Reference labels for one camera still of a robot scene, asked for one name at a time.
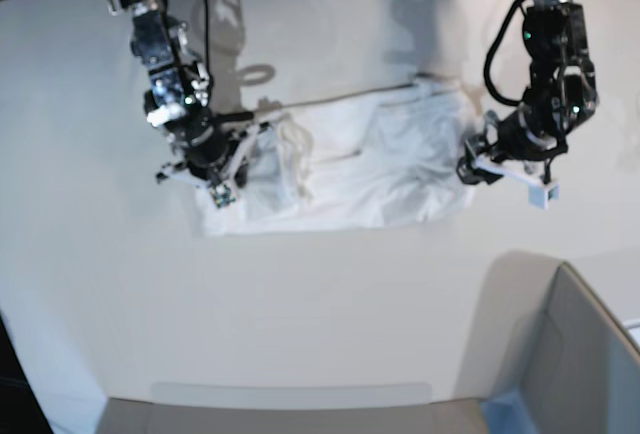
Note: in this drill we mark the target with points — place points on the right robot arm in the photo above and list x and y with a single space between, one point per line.
180 78

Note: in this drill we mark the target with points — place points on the white printed t-shirt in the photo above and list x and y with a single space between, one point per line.
382 159

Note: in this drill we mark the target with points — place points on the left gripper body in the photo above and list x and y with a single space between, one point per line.
512 148

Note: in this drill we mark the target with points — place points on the grey front tray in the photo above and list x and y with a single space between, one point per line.
199 408

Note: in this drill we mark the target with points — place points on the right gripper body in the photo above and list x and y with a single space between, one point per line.
207 145

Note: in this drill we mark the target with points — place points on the grey bin right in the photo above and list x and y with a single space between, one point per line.
545 354

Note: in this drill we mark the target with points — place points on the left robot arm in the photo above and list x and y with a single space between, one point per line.
561 96

